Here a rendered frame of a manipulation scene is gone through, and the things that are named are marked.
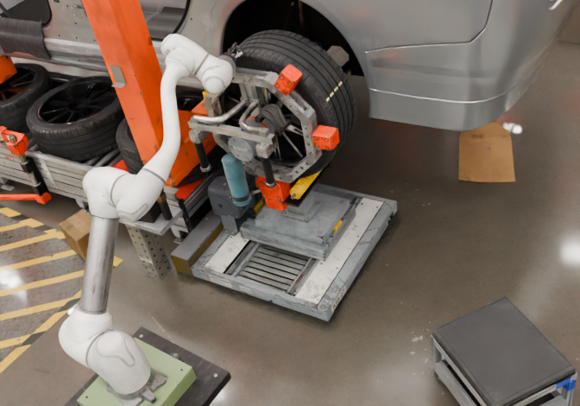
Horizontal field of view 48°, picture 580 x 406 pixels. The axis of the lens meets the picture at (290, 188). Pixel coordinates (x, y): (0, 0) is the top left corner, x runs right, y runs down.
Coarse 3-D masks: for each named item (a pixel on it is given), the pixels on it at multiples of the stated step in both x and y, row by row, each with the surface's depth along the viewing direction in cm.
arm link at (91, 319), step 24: (96, 168) 243; (96, 192) 238; (96, 216) 241; (96, 240) 242; (96, 264) 243; (96, 288) 245; (72, 312) 249; (96, 312) 247; (72, 336) 246; (96, 336) 244
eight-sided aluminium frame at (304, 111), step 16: (240, 80) 274; (256, 80) 269; (272, 80) 266; (208, 96) 290; (288, 96) 267; (208, 112) 296; (304, 112) 267; (304, 128) 272; (224, 144) 305; (256, 160) 309; (304, 160) 284; (288, 176) 295
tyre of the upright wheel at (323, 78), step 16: (272, 32) 285; (288, 32) 283; (256, 48) 275; (272, 48) 274; (288, 48) 274; (304, 48) 276; (320, 48) 280; (240, 64) 279; (256, 64) 275; (272, 64) 270; (288, 64) 268; (304, 64) 271; (320, 64) 276; (336, 64) 280; (304, 80) 268; (320, 80) 272; (336, 80) 278; (304, 96) 272; (320, 96) 269; (336, 96) 277; (352, 96) 286; (320, 112) 273; (336, 112) 277; (352, 112) 290; (352, 128) 297; (320, 160) 291; (304, 176) 304
